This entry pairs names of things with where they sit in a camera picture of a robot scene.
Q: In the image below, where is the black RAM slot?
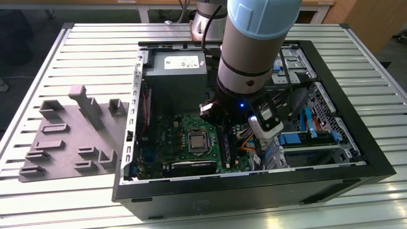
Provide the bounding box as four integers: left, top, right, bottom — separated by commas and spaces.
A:
216, 125, 228, 169

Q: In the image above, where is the silver CPU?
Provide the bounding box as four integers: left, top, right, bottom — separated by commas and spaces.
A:
189, 135, 205, 150

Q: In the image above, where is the green motherboard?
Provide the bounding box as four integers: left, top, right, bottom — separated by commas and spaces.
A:
135, 111, 255, 179

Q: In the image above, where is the CPU socket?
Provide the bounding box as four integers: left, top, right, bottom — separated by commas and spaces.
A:
185, 128, 212, 157

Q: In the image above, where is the grey power supply unit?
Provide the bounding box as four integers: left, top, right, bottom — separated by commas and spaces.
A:
141, 50, 220, 114

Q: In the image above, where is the hard disk in blue carrier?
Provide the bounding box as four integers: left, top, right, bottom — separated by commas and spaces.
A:
275, 130, 340, 150

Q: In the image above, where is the metal drive cage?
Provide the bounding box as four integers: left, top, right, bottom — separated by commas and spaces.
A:
271, 46, 317, 101

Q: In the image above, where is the black graphics card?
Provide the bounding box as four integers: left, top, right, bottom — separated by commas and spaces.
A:
161, 159, 219, 178

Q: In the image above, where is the metal disk bay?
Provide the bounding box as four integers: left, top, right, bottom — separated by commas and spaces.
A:
261, 130, 367, 171

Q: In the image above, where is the black PC case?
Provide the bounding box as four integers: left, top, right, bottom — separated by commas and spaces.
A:
111, 40, 398, 220

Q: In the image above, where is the grey parts rack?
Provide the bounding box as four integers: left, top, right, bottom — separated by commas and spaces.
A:
17, 85, 131, 184

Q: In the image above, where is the wooden cabinet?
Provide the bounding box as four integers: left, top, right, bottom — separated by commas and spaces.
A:
323, 0, 407, 57

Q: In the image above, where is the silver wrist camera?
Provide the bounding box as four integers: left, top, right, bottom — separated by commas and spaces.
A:
247, 95, 284, 140
197, 102, 219, 121

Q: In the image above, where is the orange data wire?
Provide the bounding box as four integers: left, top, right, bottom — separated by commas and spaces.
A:
239, 133, 260, 153

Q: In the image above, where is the black camera cable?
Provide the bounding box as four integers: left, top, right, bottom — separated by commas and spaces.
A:
279, 51, 299, 117
200, 4, 225, 60

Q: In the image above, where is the black cable bundle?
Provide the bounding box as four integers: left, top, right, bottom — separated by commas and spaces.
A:
236, 81, 319, 144

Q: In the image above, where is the blue flat data wire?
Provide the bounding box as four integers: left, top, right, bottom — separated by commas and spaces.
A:
299, 107, 317, 138

